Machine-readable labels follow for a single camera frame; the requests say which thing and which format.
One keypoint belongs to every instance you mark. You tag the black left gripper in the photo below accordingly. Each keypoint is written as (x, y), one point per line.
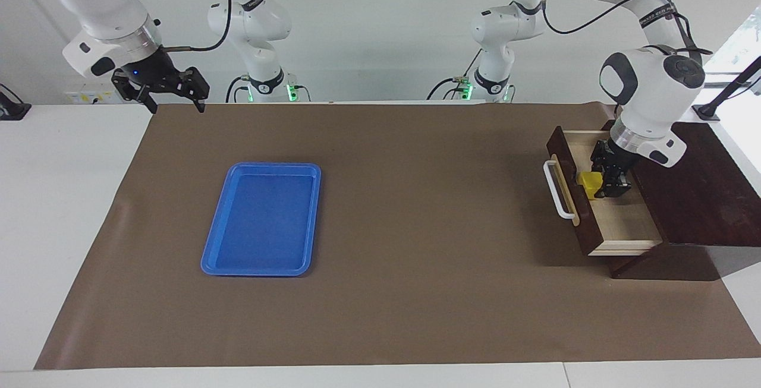
(615, 156)

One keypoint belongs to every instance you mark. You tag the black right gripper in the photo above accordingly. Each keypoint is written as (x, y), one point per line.
(153, 74)

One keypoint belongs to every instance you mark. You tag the yellow cube block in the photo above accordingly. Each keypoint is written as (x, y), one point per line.
(588, 183)

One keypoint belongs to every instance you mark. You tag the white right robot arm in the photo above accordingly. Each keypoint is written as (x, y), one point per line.
(101, 8)

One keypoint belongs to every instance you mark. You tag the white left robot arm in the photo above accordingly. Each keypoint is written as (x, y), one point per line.
(654, 97)

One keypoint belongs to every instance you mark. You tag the dark wooden drawer cabinet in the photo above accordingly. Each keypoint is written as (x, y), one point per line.
(701, 198)

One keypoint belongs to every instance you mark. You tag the black table clamp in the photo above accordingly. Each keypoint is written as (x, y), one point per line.
(12, 112)

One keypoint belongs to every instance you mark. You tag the blue plastic tray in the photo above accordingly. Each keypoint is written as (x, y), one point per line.
(261, 221)

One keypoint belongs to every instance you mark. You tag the bright window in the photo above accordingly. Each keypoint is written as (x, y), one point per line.
(743, 37)

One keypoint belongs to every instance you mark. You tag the brown table mat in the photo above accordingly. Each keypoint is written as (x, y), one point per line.
(416, 257)

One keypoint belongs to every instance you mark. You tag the white wall socket box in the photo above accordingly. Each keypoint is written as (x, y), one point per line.
(80, 98)

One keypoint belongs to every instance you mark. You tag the black camera stand pole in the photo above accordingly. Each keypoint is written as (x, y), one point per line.
(710, 110)

